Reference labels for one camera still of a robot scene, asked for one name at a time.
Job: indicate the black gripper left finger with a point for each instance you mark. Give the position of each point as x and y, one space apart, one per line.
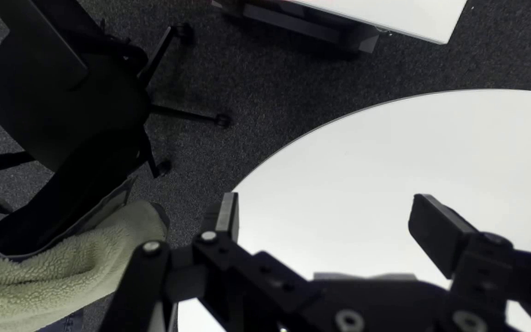
259 276

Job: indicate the white robot mounting platform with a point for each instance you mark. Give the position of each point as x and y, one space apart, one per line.
388 14

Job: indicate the black office chair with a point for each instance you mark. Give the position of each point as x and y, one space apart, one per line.
63 103

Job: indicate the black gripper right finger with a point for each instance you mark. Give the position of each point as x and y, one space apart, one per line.
450 239

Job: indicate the denim jacket with fleece lining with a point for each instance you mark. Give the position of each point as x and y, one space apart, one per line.
45 276

